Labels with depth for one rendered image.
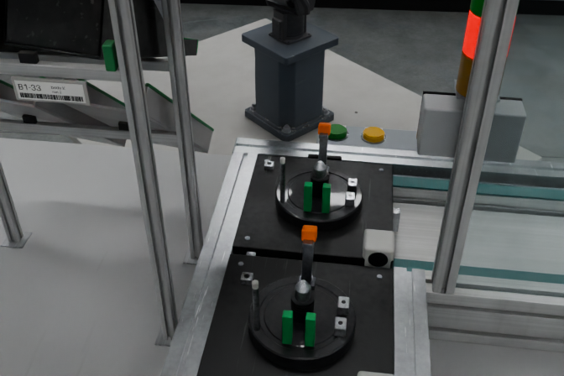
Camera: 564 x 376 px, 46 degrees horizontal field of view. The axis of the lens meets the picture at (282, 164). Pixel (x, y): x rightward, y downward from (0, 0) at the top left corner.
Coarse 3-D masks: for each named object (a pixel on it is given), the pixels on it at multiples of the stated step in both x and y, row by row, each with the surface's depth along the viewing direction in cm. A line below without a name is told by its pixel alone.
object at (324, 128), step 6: (318, 126) 108; (324, 126) 107; (330, 126) 107; (318, 132) 108; (324, 132) 108; (330, 132) 108; (324, 138) 108; (324, 144) 109; (324, 150) 109; (318, 156) 109; (324, 156) 109; (324, 162) 109
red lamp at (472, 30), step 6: (468, 18) 74; (474, 18) 73; (480, 18) 72; (468, 24) 74; (474, 24) 73; (468, 30) 74; (474, 30) 73; (468, 36) 74; (474, 36) 73; (468, 42) 75; (474, 42) 74; (462, 48) 76; (468, 48) 75; (474, 48) 74; (468, 54) 75
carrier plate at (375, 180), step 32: (256, 160) 117; (288, 160) 117; (256, 192) 110; (384, 192) 110; (256, 224) 103; (288, 224) 103; (352, 224) 103; (384, 224) 103; (288, 256) 99; (320, 256) 98; (352, 256) 98
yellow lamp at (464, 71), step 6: (462, 54) 76; (462, 60) 76; (468, 60) 75; (462, 66) 77; (468, 66) 76; (462, 72) 77; (468, 72) 76; (462, 78) 77; (468, 78) 76; (462, 84) 77; (462, 90) 78
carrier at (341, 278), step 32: (256, 256) 98; (224, 288) 93; (256, 288) 80; (288, 288) 90; (320, 288) 90; (352, 288) 93; (384, 288) 93; (224, 320) 88; (256, 320) 83; (288, 320) 80; (320, 320) 86; (352, 320) 86; (384, 320) 88; (224, 352) 84; (256, 352) 84; (288, 352) 82; (320, 352) 82; (352, 352) 84; (384, 352) 84
